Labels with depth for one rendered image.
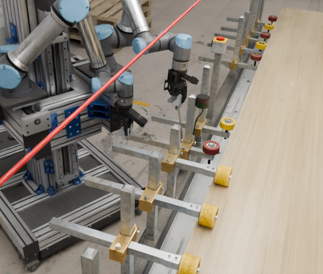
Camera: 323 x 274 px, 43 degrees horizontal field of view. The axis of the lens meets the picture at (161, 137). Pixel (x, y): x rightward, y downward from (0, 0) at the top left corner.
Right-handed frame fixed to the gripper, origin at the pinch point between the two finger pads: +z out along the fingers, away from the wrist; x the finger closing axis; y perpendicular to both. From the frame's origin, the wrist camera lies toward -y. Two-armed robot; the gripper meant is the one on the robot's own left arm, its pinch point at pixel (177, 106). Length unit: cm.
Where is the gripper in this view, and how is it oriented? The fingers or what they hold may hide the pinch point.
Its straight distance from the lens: 199.5
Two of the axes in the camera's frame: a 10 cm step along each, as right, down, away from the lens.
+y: -8.2, 2.2, -5.3
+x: 5.7, 4.7, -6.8
